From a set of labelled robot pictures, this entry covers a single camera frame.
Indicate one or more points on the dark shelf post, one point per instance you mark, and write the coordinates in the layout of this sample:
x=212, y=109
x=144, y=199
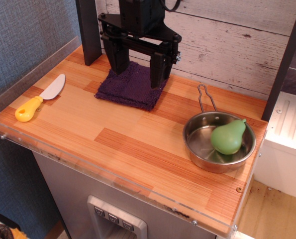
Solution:
x=281, y=74
x=89, y=30

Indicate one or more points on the dark right shelf post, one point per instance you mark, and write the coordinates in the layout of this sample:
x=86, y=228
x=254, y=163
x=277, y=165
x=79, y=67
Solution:
x=281, y=74

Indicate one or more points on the silver toy fridge cabinet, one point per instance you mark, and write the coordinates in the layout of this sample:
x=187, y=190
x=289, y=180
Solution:
x=71, y=189

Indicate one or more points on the dark left shelf post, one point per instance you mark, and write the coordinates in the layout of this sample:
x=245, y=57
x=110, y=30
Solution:
x=89, y=30

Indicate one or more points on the silver dispenser panel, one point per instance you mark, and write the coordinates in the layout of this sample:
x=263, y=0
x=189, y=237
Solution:
x=111, y=222

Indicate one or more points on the green toy pear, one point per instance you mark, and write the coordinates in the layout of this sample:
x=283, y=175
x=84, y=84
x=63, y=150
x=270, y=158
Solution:
x=227, y=139

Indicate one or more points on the purple folded cloth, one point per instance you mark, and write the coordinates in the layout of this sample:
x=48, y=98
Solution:
x=131, y=88

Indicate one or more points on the stainless steel pot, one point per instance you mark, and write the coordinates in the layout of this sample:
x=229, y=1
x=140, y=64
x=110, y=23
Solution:
x=197, y=132

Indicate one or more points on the clear acrylic guard rail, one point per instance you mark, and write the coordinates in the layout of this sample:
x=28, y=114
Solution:
x=149, y=164

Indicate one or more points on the orange and black object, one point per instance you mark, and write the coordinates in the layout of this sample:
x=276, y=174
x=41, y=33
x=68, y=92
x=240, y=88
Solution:
x=10, y=233

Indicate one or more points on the yellow-handled toy knife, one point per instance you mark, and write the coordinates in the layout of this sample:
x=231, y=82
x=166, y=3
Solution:
x=26, y=111

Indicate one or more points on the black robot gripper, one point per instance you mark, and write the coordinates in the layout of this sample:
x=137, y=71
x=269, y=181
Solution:
x=139, y=26

